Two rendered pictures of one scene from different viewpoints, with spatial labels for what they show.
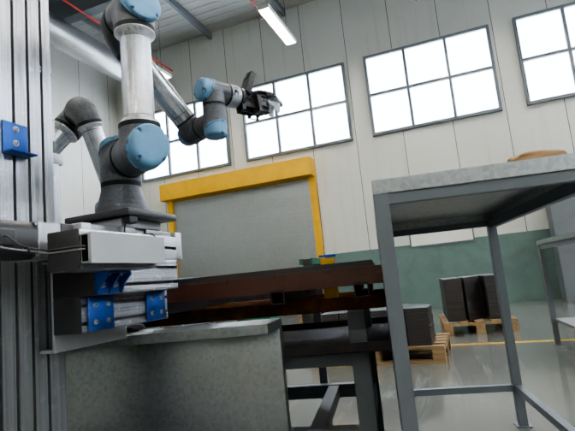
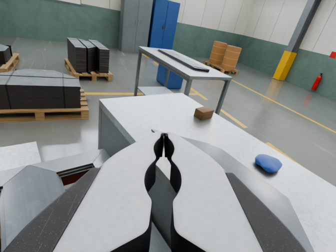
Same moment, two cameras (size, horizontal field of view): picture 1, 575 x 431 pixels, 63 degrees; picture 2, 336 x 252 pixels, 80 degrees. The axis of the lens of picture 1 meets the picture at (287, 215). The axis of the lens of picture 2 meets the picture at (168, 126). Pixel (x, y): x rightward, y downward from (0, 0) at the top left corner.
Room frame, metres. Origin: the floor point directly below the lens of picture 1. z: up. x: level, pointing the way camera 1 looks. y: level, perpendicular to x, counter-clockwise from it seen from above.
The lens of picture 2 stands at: (1.59, 0.07, 1.52)
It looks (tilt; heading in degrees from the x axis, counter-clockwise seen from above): 28 degrees down; 308
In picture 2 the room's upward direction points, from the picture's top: 12 degrees clockwise
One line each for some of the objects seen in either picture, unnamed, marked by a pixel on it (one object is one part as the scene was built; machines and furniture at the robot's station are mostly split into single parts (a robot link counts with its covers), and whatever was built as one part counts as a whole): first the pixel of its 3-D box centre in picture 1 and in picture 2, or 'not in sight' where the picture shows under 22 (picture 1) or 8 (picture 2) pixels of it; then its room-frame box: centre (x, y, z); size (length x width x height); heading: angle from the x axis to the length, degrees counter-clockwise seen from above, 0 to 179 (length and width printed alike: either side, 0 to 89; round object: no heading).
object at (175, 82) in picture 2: not in sight; (170, 73); (4.80, -3.67, 0.29); 0.61 x 0.43 x 0.57; 159
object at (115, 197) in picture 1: (121, 199); not in sight; (1.37, 0.48, 1.09); 0.15 x 0.15 x 0.10
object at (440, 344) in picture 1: (380, 332); (40, 92); (4.64, -0.78, 0.23); 1.20 x 0.80 x 0.47; 69
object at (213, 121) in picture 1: (212, 122); not in sight; (1.47, 0.21, 1.33); 0.11 x 0.08 x 0.11; 44
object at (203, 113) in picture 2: not in sight; (203, 113); (2.11, -0.88, 1.07); 0.10 x 0.06 x 0.05; 85
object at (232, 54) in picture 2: not in sight; (223, 57); (5.54, -7.45, 0.47); 1.32 x 0.80 x 0.95; 160
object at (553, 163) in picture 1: (451, 206); (221, 158); (1.84, -0.65, 1.03); 1.30 x 0.60 x 0.04; 170
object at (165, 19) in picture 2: not in sight; (161, 28); (7.81, -6.16, 0.98); 1.00 x 0.49 x 1.95; 70
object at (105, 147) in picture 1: (121, 161); not in sight; (1.36, 0.48, 1.20); 0.13 x 0.12 x 0.14; 44
